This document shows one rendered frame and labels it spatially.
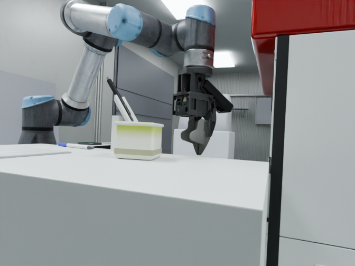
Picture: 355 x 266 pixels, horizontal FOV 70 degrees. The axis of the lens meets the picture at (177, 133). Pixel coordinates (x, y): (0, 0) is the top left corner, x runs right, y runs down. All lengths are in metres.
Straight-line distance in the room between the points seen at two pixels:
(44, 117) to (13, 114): 2.12
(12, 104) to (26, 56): 0.74
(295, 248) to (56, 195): 0.45
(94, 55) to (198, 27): 0.53
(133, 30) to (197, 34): 0.15
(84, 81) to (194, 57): 0.60
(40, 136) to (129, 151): 0.72
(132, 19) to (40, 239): 0.47
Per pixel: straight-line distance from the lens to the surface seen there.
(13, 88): 3.32
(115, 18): 0.64
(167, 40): 0.69
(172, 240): 0.23
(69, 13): 0.91
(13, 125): 3.24
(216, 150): 2.83
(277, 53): 0.57
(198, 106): 0.60
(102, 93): 4.54
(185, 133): 0.64
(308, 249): 0.59
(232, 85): 9.25
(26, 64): 3.71
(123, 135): 0.46
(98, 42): 1.03
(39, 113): 1.14
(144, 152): 0.45
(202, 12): 0.66
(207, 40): 0.64
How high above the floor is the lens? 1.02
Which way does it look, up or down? level
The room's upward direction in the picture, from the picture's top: 3 degrees clockwise
